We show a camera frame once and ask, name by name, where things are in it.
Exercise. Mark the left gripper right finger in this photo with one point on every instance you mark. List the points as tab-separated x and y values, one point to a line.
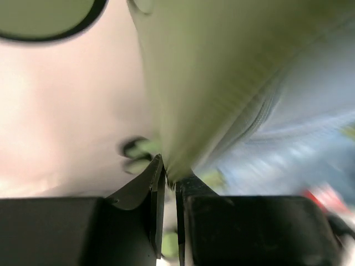
250	230

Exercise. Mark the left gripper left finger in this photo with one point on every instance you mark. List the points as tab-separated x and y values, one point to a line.
122	229

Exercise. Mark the red white patterned cloth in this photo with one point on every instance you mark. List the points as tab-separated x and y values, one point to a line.
328	199

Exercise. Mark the green hard-shell suitcase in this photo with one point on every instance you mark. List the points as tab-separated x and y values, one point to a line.
235	93

